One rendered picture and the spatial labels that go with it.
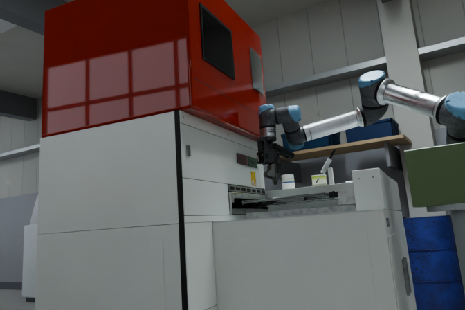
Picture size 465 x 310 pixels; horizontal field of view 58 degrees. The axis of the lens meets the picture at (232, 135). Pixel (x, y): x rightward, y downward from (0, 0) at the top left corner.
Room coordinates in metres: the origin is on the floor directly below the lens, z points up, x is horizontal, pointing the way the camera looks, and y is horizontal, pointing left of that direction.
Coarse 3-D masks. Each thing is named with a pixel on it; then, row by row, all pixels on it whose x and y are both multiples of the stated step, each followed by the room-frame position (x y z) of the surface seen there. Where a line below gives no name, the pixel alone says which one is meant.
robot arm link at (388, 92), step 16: (368, 80) 1.72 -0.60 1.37; (384, 80) 1.71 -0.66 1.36; (368, 96) 1.77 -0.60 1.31; (384, 96) 1.71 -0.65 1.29; (400, 96) 1.65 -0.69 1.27; (416, 96) 1.60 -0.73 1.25; (432, 96) 1.56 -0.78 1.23; (448, 96) 1.48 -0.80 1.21; (464, 96) 1.46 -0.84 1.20; (432, 112) 1.55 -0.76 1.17; (448, 112) 1.48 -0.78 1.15; (464, 112) 1.43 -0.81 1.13; (448, 128) 1.53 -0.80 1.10; (464, 128) 1.48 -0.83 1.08
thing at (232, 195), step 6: (228, 192) 1.79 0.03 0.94; (234, 192) 1.82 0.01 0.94; (240, 192) 1.88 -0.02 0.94; (228, 198) 1.80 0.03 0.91; (234, 198) 1.81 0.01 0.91; (240, 198) 1.89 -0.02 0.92; (246, 198) 1.94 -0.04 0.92; (252, 198) 2.00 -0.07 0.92; (258, 198) 2.07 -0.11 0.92; (264, 198) 2.15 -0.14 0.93; (234, 204) 1.81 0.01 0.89; (234, 210) 1.81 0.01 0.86; (240, 210) 1.87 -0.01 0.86; (246, 210) 1.93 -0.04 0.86; (252, 210) 1.99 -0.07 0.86; (258, 210) 2.06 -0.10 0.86; (264, 210) 2.14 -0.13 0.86
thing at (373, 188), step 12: (372, 168) 1.45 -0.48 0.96; (360, 180) 1.47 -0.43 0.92; (372, 180) 1.45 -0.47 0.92; (384, 180) 1.57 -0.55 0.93; (360, 192) 1.47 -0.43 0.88; (372, 192) 1.46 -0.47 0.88; (384, 192) 1.50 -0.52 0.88; (360, 204) 1.48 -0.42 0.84; (372, 204) 1.46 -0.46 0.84; (384, 204) 1.45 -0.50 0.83
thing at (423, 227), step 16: (416, 224) 3.56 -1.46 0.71; (432, 224) 3.53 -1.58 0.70; (448, 224) 3.56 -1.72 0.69; (416, 240) 3.57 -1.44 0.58; (432, 240) 3.53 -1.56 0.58; (448, 240) 3.55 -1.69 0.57; (416, 256) 3.59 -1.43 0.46; (432, 256) 3.53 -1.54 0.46; (448, 256) 3.54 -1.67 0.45; (416, 272) 3.60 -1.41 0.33; (432, 272) 3.54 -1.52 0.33; (448, 272) 3.53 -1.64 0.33; (416, 288) 3.61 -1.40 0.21; (432, 288) 3.54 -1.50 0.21; (448, 288) 3.53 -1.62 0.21; (416, 304) 3.63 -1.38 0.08; (432, 304) 3.55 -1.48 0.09; (448, 304) 3.52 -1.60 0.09; (464, 304) 3.58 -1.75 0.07
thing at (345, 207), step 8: (304, 208) 1.77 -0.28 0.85; (312, 208) 1.76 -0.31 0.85; (320, 208) 1.74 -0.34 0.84; (328, 208) 1.73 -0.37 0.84; (336, 208) 1.72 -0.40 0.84; (344, 208) 1.71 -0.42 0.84; (352, 208) 1.69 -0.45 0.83; (248, 216) 1.87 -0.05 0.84; (256, 216) 1.86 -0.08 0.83; (264, 216) 1.84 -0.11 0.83; (272, 216) 1.83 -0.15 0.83; (280, 216) 1.81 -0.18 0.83
